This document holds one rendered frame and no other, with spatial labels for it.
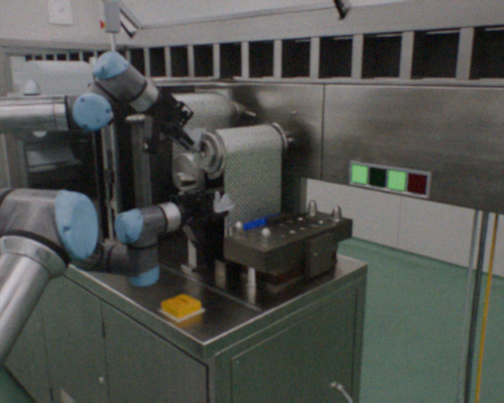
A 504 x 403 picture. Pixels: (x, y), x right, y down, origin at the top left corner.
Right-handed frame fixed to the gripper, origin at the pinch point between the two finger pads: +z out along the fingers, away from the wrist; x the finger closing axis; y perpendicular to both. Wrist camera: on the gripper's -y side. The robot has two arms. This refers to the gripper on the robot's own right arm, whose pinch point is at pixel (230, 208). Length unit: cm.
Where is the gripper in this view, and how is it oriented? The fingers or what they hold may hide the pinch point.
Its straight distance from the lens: 140.8
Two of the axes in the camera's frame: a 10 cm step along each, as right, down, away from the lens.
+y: 0.0, -9.7, -2.5
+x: -7.1, -1.8, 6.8
